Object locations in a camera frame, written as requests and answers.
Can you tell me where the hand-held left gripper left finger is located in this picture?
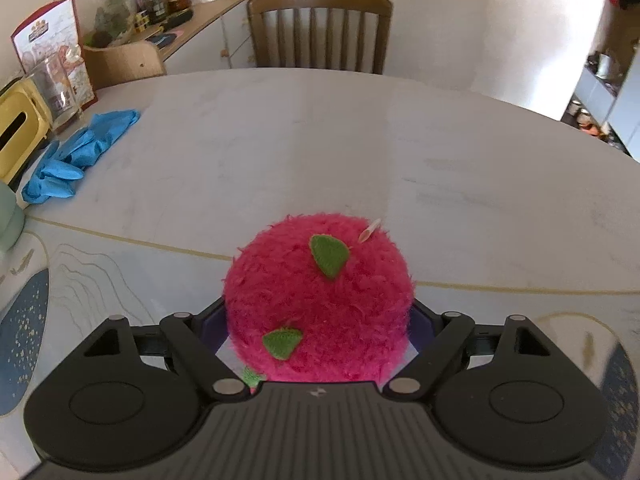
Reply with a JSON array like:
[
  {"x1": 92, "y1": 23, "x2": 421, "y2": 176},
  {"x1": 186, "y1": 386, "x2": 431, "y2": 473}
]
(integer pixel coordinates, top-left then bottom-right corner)
[{"x1": 82, "y1": 297, "x2": 253, "y2": 404}]

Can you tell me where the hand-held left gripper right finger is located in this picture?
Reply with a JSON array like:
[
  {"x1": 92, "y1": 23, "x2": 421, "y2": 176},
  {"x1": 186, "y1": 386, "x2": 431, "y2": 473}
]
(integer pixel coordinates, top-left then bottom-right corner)
[{"x1": 382, "y1": 300, "x2": 549, "y2": 404}]

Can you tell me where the pink fluffy plush ball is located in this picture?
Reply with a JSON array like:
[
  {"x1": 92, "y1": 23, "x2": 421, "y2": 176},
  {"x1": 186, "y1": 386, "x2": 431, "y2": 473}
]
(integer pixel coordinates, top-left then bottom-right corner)
[{"x1": 223, "y1": 213, "x2": 416, "y2": 384}]

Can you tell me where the printed table mat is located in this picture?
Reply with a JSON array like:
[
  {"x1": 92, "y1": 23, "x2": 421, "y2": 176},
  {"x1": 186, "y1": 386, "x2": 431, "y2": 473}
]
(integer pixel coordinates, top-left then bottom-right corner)
[{"x1": 0, "y1": 215, "x2": 640, "y2": 480}]

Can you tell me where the blue rubber glove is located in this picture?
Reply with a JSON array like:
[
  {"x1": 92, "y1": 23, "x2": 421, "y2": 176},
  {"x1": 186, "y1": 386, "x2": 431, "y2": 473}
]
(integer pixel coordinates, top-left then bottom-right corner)
[
  {"x1": 22, "y1": 142, "x2": 87, "y2": 206},
  {"x1": 60, "y1": 109, "x2": 142, "y2": 170}
]

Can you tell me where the pale green cup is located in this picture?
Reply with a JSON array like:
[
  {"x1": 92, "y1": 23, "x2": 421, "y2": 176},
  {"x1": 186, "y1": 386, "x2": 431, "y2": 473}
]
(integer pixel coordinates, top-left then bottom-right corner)
[{"x1": 0, "y1": 182, "x2": 26, "y2": 253}]

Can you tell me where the yellow tissue box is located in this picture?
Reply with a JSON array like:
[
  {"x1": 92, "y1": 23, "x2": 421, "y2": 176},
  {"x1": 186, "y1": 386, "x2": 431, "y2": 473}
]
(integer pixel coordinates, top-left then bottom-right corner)
[{"x1": 0, "y1": 82, "x2": 53, "y2": 184}]

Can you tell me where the clear glass cup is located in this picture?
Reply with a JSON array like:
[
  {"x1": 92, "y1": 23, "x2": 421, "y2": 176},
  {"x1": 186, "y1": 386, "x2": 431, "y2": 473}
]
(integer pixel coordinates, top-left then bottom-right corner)
[{"x1": 25, "y1": 55, "x2": 84, "y2": 134}]

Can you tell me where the white kitchen cabinet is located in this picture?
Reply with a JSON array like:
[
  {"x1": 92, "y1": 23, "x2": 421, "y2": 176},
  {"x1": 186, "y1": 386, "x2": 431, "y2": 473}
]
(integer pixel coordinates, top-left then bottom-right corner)
[{"x1": 572, "y1": 67, "x2": 622, "y2": 122}]

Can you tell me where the wooden sideboard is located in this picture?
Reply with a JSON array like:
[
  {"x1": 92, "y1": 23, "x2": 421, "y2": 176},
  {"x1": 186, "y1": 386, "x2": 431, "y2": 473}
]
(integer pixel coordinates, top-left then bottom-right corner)
[{"x1": 147, "y1": 0, "x2": 258, "y2": 73}]

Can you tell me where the dark glass jar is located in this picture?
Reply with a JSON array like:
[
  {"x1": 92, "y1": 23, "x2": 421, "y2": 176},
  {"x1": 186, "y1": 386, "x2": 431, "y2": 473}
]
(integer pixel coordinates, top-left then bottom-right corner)
[{"x1": 141, "y1": 0, "x2": 168, "y2": 24}]

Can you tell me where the clear bag of dried herbs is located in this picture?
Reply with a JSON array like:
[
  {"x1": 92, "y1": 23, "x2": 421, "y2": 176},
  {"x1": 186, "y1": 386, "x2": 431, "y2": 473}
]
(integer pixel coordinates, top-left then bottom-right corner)
[{"x1": 94, "y1": 0, "x2": 139, "y2": 47}]

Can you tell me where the wooden dining chair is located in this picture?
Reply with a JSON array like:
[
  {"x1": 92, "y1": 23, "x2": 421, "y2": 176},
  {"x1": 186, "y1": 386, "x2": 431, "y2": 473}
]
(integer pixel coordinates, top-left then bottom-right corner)
[{"x1": 247, "y1": 0, "x2": 393, "y2": 76}]

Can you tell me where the red white menu card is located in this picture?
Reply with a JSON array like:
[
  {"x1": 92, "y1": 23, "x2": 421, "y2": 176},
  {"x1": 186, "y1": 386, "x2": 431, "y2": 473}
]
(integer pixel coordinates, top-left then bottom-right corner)
[{"x1": 10, "y1": 0, "x2": 97, "y2": 111}]

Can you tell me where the black handled tool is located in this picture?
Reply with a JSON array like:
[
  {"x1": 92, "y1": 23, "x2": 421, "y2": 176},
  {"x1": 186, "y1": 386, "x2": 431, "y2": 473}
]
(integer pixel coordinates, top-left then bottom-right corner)
[{"x1": 157, "y1": 10, "x2": 195, "y2": 32}]

